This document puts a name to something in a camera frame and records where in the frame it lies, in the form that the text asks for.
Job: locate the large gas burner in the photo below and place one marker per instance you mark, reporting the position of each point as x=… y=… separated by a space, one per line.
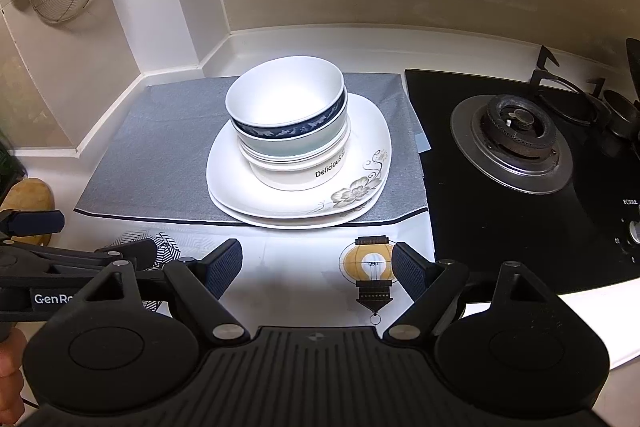
x=515 y=127

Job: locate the large white floral plate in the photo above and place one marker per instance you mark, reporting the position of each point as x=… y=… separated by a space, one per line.
x=290 y=222

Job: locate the person's left hand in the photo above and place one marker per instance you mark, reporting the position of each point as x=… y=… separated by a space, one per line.
x=10 y=357

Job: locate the black pan support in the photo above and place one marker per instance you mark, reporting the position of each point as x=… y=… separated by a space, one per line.
x=545 y=62

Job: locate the teal bowl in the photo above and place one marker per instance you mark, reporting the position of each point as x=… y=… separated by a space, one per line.
x=290 y=147

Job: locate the hob control knob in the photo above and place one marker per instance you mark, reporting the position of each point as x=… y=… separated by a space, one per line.
x=635 y=232

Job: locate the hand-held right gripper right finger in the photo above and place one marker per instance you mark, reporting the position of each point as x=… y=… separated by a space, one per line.
x=407 y=269

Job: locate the white bowl with blue pattern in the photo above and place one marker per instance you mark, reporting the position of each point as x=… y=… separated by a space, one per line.
x=285 y=97

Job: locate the white printed table sheet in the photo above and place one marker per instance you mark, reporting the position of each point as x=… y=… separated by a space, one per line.
x=290 y=267

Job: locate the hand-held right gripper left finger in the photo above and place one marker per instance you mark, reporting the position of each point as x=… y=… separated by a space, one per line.
x=225 y=269

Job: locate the small white floral plate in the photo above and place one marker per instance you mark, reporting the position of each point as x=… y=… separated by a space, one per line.
x=230 y=187

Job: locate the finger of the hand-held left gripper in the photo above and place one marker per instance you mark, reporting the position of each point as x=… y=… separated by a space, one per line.
x=130 y=252
x=37 y=222

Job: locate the wooden cutting board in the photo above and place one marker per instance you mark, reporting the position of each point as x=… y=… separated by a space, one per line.
x=30 y=197

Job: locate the grey mat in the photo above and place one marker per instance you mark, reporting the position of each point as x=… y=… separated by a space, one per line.
x=165 y=147

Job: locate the white bowl with black print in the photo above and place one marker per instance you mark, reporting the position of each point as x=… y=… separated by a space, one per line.
x=290 y=177

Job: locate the black glass gas hob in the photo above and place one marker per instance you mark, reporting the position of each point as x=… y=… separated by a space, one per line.
x=450 y=207

